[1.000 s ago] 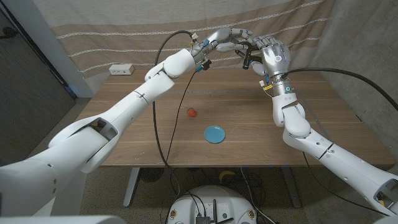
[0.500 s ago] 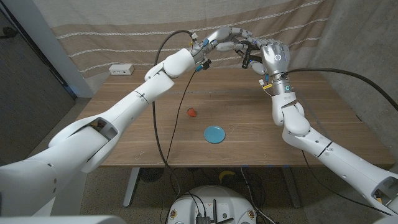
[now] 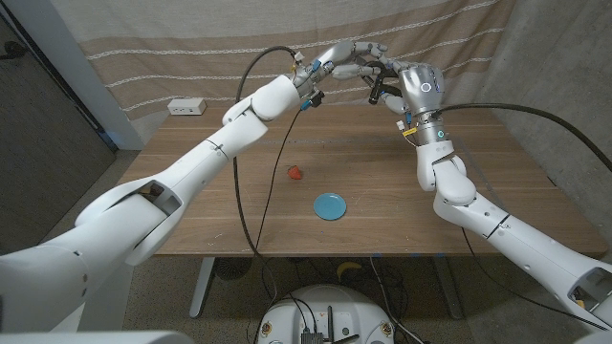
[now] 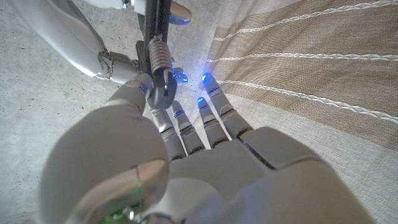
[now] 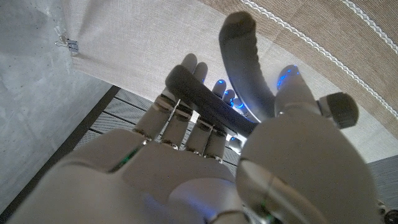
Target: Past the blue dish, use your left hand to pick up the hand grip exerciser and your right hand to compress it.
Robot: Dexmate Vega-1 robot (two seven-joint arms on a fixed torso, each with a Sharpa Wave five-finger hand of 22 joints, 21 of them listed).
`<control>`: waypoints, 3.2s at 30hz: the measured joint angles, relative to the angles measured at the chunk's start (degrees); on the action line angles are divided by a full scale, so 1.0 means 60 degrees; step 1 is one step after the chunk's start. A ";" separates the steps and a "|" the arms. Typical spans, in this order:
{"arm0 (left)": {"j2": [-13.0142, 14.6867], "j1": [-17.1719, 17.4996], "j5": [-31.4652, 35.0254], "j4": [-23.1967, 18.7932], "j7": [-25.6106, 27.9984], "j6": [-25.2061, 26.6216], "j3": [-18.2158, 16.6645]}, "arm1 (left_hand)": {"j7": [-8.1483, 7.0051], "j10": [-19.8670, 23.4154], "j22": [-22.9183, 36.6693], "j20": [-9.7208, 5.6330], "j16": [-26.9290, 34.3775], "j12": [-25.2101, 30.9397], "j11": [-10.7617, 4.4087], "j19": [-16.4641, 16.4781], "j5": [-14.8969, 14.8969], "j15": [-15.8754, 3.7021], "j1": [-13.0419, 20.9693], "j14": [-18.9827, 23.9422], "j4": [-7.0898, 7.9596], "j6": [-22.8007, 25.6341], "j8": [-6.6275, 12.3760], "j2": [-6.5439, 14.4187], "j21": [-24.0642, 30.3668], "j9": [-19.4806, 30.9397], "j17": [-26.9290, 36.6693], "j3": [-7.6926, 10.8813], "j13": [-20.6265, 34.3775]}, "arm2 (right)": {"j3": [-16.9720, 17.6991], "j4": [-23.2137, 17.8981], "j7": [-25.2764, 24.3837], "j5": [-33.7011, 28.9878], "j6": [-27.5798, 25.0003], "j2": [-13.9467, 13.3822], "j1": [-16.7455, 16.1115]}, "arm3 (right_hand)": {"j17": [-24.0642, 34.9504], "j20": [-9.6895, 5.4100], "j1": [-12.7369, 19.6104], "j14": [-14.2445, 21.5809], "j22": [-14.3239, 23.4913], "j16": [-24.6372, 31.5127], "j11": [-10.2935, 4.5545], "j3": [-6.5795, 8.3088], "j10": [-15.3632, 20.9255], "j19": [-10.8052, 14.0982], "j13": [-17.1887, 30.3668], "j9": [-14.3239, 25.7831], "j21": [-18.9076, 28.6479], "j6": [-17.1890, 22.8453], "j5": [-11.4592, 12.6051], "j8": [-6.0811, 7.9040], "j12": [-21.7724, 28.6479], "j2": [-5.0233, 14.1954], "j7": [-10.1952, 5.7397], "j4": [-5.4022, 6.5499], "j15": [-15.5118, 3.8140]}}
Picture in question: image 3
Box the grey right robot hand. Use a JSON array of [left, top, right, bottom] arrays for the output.
[[380, 59, 447, 124]]

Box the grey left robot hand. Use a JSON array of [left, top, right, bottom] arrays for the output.
[[291, 40, 389, 97]]

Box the black hand grip exerciser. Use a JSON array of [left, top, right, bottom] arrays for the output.
[[365, 59, 405, 105]]

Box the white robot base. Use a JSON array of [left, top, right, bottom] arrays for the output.
[[256, 284, 397, 344]]

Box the blue dish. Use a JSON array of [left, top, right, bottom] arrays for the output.
[[313, 192, 348, 222]]

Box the beige striped backdrop cloth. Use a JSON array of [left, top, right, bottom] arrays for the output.
[[50, 0, 515, 126]]

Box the white power strip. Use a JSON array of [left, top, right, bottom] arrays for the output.
[[166, 97, 208, 117]]

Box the yellow banana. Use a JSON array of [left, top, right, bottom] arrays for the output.
[[336, 261, 363, 282]]

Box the grey table leg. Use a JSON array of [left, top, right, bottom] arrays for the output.
[[432, 255, 465, 320]]

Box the black round floor fan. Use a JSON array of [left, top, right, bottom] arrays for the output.
[[213, 256, 253, 281]]

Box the white table leg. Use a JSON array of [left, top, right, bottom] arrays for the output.
[[188, 256, 216, 320]]

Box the dark grey door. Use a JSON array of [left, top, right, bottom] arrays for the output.
[[0, 13, 119, 262]]

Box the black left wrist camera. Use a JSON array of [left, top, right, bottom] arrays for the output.
[[299, 90, 325, 110]]

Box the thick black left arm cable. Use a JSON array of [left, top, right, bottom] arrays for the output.
[[232, 45, 300, 307]]

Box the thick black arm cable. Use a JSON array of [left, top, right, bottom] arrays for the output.
[[432, 102, 612, 172], [232, 45, 300, 307]]

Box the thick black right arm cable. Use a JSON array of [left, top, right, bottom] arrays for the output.
[[432, 102, 612, 172]]

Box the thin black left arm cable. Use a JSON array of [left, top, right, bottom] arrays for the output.
[[246, 105, 305, 344]]

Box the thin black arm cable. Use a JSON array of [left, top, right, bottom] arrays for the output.
[[246, 105, 305, 344], [459, 227, 599, 332]]

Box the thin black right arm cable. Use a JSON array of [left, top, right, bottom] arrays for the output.
[[459, 227, 599, 332]]

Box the white door frame post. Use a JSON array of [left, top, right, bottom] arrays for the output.
[[4, 0, 145, 152]]

